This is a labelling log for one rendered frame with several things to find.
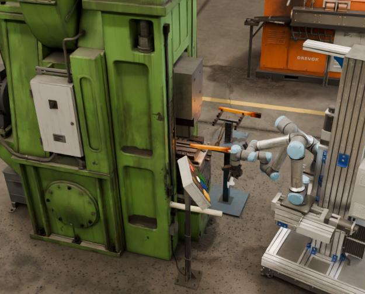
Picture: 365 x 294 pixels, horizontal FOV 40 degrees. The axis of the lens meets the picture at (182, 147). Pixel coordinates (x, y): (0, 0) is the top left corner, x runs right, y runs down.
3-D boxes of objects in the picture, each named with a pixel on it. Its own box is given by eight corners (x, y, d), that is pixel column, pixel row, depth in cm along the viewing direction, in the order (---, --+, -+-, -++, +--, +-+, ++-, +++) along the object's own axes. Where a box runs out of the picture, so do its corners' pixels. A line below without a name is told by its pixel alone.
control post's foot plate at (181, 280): (204, 271, 447) (204, 264, 442) (197, 290, 430) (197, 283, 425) (180, 266, 453) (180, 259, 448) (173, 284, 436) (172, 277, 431)
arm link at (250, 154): (258, 147, 382) (244, 144, 386) (254, 156, 373) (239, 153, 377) (257, 156, 386) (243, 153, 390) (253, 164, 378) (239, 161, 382)
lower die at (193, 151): (200, 149, 444) (200, 142, 439) (194, 162, 428) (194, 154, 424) (155, 142, 455) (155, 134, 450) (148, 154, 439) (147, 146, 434)
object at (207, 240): (229, 219, 504) (229, 217, 503) (214, 260, 458) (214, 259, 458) (191, 211, 514) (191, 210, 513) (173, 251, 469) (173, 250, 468)
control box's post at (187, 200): (191, 276, 443) (190, 179, 382) (190, 280, 440) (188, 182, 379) (187, 275, 444) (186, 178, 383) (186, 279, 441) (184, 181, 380)
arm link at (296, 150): (306, 196, 387) (308, 135, 359) (302, 207, 376) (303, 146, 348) (291, 193, 392) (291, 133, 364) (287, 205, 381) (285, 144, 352)
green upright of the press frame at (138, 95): (178, 241, 479) (171, 2, 350) (170, 261, 458) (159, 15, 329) (135, 232, 490) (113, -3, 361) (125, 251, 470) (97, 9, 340)
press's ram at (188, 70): (205, 97, 430) (205, 53, 407) (192, 120, 399) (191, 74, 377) (158, 91, 440) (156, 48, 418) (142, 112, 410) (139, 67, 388)
